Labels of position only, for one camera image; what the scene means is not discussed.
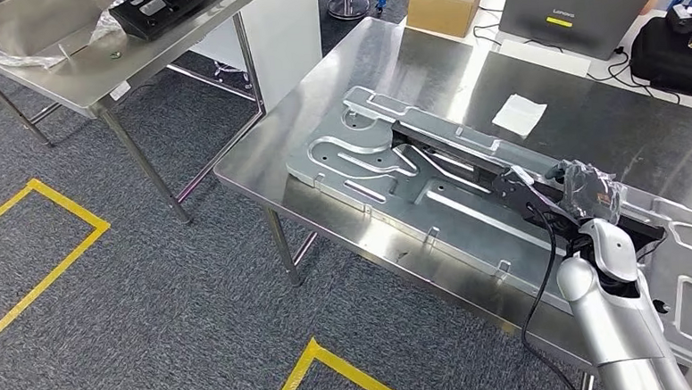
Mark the black control box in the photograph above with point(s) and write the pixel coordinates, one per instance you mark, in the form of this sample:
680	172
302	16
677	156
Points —
159	14

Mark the white label sticker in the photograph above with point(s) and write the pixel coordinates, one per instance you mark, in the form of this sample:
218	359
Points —
119	90

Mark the brown cardboard box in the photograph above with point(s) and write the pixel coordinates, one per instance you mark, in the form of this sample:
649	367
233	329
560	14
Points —
445	5

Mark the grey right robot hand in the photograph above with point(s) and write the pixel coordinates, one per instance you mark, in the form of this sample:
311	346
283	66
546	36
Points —
592	195

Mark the white paper sheet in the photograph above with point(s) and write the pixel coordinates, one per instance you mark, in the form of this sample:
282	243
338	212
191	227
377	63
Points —
519	115

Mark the black bag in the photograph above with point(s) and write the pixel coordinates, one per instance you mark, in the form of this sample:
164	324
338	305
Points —
671	64

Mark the chrome stool base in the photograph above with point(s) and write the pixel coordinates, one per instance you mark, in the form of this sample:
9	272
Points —
233	69

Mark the white square pillar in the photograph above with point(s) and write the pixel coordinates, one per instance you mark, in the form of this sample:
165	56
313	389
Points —
278	37

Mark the machined aluminium fixture plate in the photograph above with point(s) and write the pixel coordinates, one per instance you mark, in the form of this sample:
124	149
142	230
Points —
454	229

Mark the round chrome stanchion base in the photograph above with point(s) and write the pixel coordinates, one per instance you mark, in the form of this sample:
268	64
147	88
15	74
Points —
348	7

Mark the grey Lenovo laptop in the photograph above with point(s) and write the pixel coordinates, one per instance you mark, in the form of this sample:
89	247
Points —
567	10

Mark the black plastic plate part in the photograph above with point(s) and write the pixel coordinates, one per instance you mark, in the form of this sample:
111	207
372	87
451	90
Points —
438	147

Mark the grey metal workbench frame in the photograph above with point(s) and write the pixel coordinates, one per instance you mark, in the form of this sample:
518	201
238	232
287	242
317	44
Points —
79	77
586	133

